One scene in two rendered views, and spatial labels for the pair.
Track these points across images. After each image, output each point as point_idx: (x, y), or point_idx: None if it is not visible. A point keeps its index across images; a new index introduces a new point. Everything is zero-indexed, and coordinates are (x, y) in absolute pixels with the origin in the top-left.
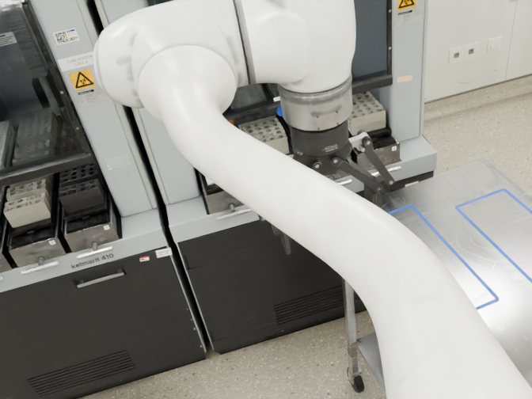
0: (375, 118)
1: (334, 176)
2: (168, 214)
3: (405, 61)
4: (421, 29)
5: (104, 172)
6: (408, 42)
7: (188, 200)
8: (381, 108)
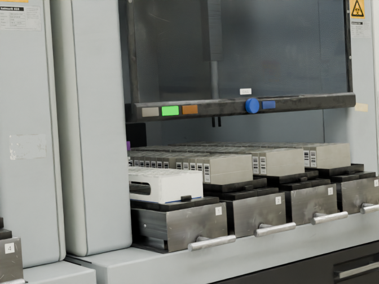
0: (340, 152)
1: (319, 213)
2: (92, 261)
3: (360, 84)
4: (371, 48)
5: (1, 163)
6: (361, 60)
7: (115, 251)
8: (342, 143)
